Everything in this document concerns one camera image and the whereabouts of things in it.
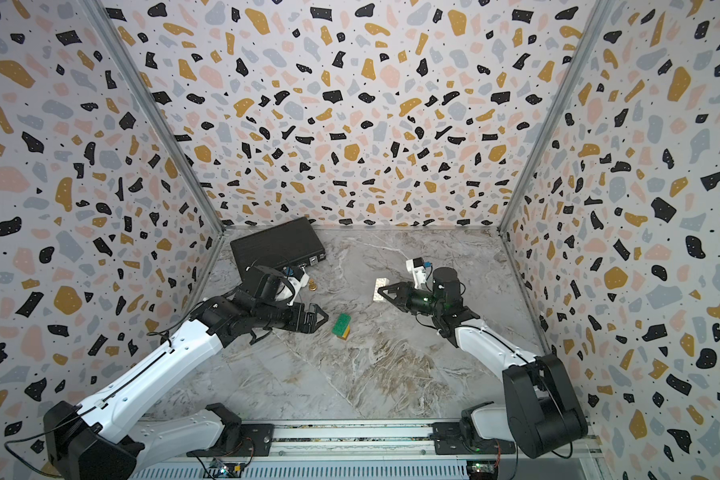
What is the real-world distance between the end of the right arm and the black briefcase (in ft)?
1.42

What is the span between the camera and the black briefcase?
1060mm

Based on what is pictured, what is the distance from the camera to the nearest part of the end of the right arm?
0.67m
